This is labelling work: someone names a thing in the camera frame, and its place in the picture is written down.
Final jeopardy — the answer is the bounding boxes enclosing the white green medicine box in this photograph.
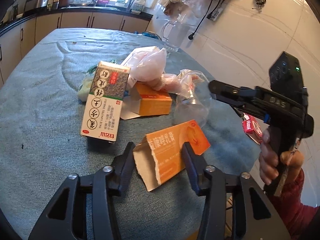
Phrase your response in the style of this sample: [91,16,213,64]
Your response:
[80,61,130,143]

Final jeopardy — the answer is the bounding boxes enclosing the silver rice cooker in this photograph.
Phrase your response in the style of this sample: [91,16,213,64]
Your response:
[24,0,48,13]

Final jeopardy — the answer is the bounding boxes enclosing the black power cable plug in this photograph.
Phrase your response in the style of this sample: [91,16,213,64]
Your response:
[188,0,225,41]

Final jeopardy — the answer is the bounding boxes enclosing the clear plastic bottle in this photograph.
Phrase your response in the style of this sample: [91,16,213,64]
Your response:
[174,69,215,127]

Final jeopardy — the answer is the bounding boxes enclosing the torn orange cardboard box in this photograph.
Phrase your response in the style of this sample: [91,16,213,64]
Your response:
[133,120,210,192]

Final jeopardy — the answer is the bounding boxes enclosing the small orange cardboard box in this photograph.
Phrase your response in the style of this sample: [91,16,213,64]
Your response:
[120,83,172,120]

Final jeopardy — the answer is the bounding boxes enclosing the red sleeve forearm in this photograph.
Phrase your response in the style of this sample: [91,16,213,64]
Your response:
[269,170,320,239]

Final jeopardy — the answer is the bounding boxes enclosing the grey table cloth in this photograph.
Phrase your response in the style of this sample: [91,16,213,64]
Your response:
[0,27,262,240]

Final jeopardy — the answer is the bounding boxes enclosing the right hand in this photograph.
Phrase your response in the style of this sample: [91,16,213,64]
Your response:
[259,128,304,185]

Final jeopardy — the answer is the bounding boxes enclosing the red white packet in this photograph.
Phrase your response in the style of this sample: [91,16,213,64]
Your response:
[242,113,263,145]

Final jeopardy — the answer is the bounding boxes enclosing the pink plastic bag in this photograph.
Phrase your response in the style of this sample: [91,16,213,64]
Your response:
[120,46,204,95]

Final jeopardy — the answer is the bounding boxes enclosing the beige lower kitchen cabinets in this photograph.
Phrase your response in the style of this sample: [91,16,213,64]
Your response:
[1,7,153,86]

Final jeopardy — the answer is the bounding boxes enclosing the glass beer mug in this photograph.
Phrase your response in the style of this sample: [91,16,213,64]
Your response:
[161,21,190,51]

